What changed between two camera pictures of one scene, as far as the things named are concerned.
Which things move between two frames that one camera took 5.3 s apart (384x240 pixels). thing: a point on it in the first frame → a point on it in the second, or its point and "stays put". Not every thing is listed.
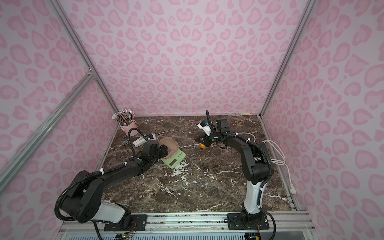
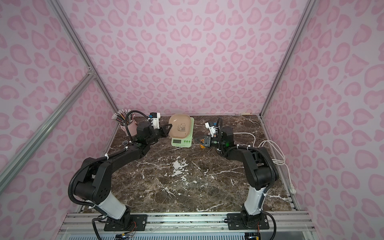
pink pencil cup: x=126 y=128 stays put
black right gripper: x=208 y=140 stays put
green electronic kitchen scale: x=174 y=161 → x=186 y=142
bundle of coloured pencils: x=125 y=117 stays put
